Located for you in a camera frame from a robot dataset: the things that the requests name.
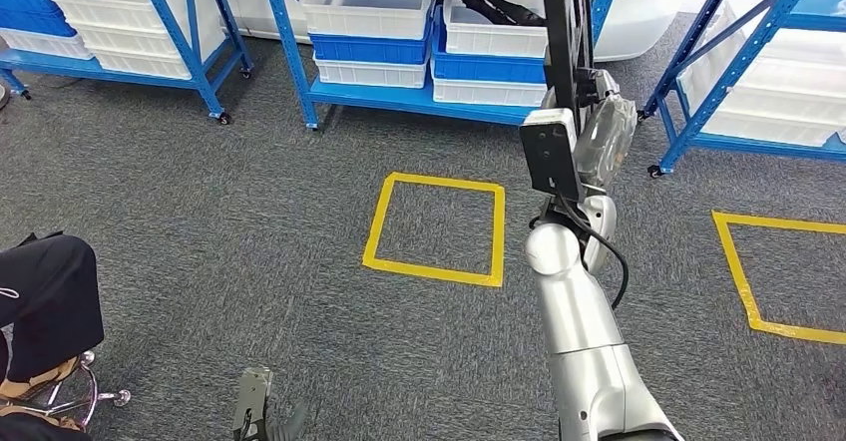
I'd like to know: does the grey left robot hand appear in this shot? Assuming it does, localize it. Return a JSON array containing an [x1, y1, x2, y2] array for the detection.
[[263, 402, 310, 441]]

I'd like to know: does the blue metal shelf rack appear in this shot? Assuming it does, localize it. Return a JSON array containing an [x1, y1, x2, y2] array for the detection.
[[0, 0, 255, 127], [637, 0, 846, 180], [255, 0, 630, 132]]

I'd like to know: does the black plastic plate frame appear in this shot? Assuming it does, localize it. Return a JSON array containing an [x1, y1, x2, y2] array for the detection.
[[538, 0, 597, 132]]

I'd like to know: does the black rubber hose part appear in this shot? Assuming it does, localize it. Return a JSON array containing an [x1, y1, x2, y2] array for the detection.
[[449, 0, 549, 28]]

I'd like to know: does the person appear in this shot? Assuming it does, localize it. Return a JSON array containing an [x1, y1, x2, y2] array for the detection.
[[0, 231, 106, 441]]

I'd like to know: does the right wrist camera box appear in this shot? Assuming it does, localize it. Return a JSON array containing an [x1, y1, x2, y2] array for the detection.
[[518, 107, 587, 203]]

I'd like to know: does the white car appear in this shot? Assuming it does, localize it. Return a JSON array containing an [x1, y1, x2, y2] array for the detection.
[[214, 0, 692, 64]]

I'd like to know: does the black chrome stool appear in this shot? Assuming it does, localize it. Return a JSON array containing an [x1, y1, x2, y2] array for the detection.
[[0, 350, 132, 433]]

